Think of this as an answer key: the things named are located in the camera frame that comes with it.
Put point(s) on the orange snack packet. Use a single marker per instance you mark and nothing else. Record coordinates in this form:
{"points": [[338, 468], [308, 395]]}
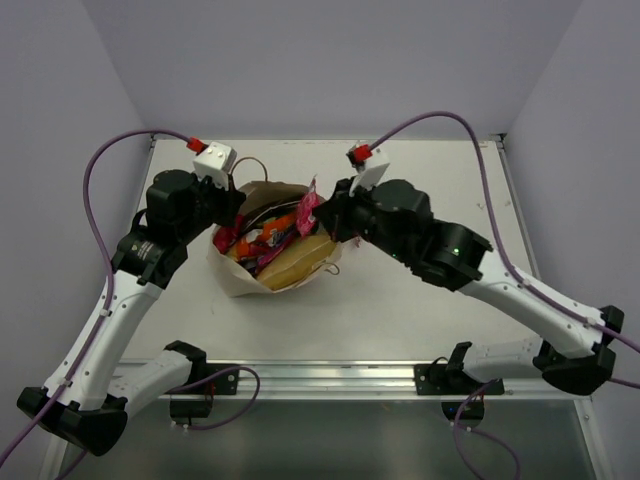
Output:
{"points": [[261, 238]]}

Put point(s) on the aluminium mounting rail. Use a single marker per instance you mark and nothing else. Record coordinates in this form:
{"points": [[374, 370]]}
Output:
{"points": [[357, 380]]}

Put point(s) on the brown paper bag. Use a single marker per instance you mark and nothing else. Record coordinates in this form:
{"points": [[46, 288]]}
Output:
{"points": [[239, 278]]}

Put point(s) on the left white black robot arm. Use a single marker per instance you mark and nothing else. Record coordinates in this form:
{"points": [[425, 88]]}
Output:
{"points": [[81, 402]]}

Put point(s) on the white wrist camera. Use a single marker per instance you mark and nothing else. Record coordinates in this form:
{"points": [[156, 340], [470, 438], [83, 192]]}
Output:
{"points": [[370, 164], [215, 162]]}

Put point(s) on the red R snack packet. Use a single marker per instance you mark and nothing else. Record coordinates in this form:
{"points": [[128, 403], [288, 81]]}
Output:
{"points": [[223, 238]]}

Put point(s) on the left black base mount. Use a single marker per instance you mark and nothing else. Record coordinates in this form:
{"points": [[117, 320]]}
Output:
{"points": [[195, 400]]}

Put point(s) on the red pink candy packet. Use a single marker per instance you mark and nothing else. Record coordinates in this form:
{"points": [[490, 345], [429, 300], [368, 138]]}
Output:
{"points": [[305, 219]]}

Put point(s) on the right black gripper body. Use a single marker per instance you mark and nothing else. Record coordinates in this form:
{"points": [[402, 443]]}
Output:
{"points": [[356, 214]]}

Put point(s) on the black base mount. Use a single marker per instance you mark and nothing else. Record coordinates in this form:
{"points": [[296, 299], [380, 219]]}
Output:
{"points": [[195, 400], [435, 378]]}

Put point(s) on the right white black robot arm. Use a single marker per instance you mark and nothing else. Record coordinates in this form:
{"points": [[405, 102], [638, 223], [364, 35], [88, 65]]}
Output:
{"points": [[570, 345]]}

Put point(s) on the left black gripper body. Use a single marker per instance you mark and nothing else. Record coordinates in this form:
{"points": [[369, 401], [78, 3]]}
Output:
{"points": [[223, 203]]}

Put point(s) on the yellow chips bag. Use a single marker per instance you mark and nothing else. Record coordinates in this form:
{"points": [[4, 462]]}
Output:
{"points": [[296, 262]]}

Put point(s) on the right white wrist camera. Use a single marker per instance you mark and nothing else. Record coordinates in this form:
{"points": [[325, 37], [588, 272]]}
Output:
{"points": [[370, 164]]}

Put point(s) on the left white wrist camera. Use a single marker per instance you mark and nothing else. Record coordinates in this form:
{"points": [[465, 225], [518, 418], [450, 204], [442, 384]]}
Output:
{"points": [[215, 162]]}

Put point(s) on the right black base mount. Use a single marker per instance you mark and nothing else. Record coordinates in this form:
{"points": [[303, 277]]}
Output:
{"points": [[435, 378]]}

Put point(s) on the dark brown snack bag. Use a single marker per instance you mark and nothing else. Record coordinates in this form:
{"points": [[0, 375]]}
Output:
{"points": [[263, 214]]}

